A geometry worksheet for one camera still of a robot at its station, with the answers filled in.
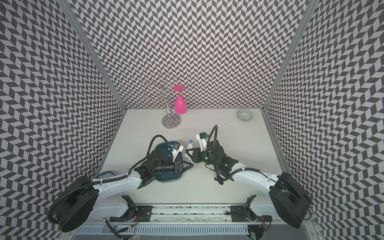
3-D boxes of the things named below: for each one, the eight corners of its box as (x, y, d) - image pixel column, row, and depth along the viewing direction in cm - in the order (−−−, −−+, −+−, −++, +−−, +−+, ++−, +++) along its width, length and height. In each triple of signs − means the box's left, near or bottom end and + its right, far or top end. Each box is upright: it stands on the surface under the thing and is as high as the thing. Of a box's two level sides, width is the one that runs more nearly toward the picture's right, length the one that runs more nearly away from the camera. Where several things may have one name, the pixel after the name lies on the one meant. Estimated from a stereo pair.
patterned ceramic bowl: (237, 122, 111) (239, 117, 108) (235, 113, 117) (237, 108, 113) (251, 122, 112) (253, 117, 108) (249, 113, 117) (251, 108, 113)
